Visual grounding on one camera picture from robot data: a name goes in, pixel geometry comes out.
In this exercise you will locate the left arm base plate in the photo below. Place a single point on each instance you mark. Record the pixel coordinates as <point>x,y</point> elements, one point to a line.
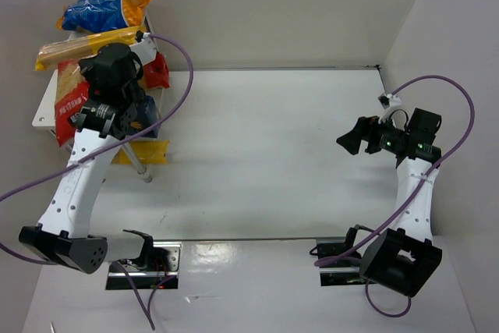
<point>148,262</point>

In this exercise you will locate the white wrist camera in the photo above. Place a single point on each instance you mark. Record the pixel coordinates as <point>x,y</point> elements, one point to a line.
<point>390,104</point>
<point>144,47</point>

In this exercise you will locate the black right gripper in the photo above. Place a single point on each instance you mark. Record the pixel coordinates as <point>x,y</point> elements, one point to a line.
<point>372,136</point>

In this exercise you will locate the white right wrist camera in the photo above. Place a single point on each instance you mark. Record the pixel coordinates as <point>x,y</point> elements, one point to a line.
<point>390,104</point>

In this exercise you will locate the dark blue pasta box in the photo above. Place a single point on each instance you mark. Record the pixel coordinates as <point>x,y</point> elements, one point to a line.
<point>147,115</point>

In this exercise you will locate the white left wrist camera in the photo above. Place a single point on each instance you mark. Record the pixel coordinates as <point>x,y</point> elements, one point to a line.
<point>144,47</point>

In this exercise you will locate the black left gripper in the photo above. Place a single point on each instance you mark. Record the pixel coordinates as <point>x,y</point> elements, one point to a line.
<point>135,86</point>

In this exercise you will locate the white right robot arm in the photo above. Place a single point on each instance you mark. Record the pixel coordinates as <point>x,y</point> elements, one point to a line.
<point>402,257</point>

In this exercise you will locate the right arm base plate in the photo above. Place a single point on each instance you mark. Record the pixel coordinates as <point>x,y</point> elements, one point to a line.
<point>344,272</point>

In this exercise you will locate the yellow pasta bag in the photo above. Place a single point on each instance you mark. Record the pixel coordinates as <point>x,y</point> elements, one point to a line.
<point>148,152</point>

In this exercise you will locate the white metal shelf unit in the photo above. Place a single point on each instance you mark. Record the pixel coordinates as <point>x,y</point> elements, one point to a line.
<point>45,114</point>

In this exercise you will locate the blue orange pasta bag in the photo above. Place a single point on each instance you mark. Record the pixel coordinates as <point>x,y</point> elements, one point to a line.
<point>98,16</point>

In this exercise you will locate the red fusilli pasta bag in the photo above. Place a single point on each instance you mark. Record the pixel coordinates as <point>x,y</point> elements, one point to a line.
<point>71,94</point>

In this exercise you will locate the yellow spaghetti packet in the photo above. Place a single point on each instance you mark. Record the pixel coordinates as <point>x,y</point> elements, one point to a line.
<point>50,55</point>

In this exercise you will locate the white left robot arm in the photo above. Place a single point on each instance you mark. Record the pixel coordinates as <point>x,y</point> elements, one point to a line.
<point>62,234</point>

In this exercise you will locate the red pasta bag on shelf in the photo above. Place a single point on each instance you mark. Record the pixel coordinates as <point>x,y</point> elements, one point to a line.
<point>155,74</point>

